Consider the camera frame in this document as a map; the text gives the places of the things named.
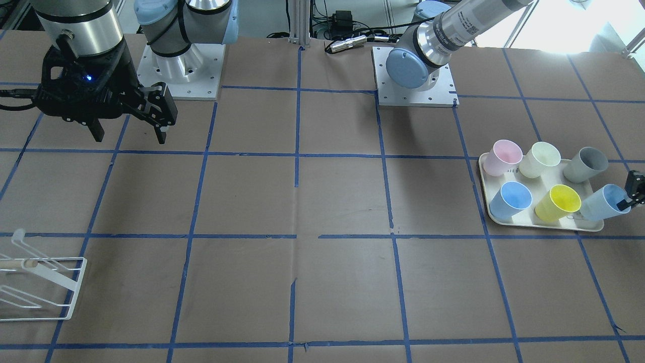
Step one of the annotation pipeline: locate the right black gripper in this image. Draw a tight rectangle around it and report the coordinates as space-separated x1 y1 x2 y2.
34 38 178 145

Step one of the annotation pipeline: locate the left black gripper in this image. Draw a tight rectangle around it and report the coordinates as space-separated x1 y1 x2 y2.
617 170 644 211

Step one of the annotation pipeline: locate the light blue plastic cup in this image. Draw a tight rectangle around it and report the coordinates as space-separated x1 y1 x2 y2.
579 184 631 221

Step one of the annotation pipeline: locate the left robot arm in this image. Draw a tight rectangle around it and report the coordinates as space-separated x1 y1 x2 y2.
395 1 643 171

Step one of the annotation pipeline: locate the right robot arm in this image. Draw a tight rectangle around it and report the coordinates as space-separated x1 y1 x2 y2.
28 1 239 144

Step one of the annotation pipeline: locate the grey plastic cup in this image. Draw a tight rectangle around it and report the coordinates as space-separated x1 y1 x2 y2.
563 146 609 183

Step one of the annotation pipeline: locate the yellow plastic cup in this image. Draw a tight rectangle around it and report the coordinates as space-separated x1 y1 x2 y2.
535 184 582 223

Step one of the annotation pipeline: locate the pale green plastic cup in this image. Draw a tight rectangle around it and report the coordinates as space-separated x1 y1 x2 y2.
519 142 561 178

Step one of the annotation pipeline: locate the pink plastic cup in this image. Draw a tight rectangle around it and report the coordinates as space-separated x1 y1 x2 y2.
482 139 524 176

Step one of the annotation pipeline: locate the cream plastic tray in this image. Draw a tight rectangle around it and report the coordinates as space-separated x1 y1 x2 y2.
478 153 604 232

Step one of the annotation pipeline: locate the silver metal connector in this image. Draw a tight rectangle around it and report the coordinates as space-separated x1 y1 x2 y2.
325 35 368 54

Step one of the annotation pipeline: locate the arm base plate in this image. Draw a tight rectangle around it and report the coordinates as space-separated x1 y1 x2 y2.
372 46 460 107
137 44 227 101

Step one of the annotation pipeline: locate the white wire cup rack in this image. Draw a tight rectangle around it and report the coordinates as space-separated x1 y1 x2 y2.
1 229 88 323

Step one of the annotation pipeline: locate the aluminium frame post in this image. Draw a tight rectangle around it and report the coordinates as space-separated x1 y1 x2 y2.
288 0 312 50

